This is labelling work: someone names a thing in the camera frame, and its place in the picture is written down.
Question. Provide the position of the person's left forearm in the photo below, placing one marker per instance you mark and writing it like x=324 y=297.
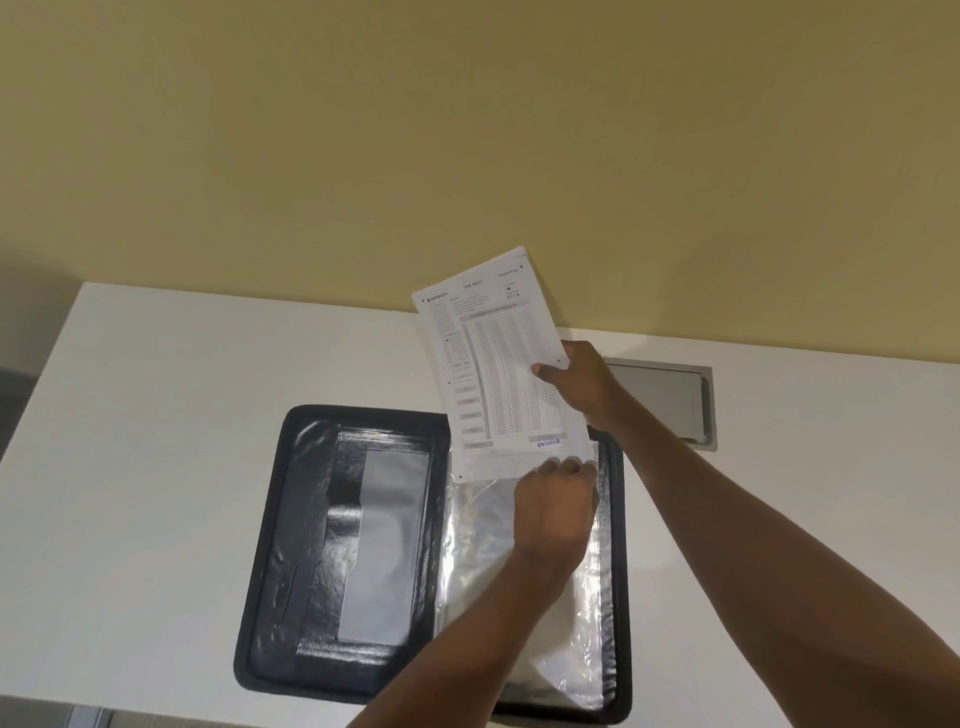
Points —
x=465 y=652

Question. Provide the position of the person's right thumb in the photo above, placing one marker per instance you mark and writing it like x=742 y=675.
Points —
x=550 y=370

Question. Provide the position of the person's left hand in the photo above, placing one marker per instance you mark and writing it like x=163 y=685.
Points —
x=551 y=521

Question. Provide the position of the black leather document folder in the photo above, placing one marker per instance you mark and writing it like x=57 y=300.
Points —
x=315 y=525

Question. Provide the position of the person's right forearm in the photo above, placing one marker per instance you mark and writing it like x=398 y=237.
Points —
x=750 y=555

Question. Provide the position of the printed white paper sheet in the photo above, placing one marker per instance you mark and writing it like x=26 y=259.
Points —
x=491 y=360

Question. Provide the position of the person's right hand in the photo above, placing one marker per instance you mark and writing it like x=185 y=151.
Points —
x=589 y=386

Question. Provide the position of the clear plastic sleeve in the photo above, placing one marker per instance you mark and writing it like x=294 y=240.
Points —
x=480 y=570

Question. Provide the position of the person's left fingers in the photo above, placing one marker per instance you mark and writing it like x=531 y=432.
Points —
x=564 y=471

